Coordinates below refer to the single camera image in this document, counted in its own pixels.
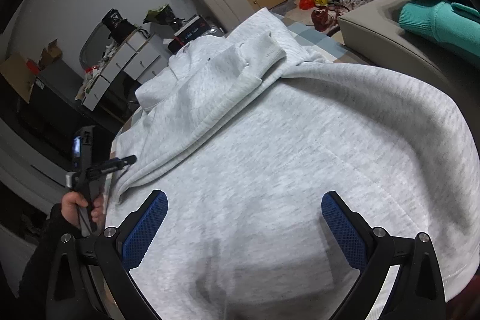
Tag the silver lying suitcase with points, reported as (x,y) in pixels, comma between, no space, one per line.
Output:
(214,30)

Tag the teal folded sweatshirt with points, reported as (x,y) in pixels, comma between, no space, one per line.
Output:
(452,24)

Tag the person's left hand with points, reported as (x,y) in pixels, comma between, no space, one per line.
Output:
(72,200)

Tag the black red box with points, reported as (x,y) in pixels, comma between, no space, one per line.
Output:
(192,29)

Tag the light grey hoodie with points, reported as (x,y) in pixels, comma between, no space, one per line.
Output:
(245,134)

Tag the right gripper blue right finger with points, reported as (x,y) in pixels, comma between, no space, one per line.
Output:
(360,243)

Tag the checkered bed sheet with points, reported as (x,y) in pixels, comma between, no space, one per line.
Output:
(318,38)

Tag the white drawer desk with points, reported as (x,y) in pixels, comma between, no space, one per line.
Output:
(141,57)

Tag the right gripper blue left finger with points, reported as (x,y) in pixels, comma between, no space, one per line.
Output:
(123,247)

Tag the black bag on desk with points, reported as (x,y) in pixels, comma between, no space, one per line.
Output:
(120,28)

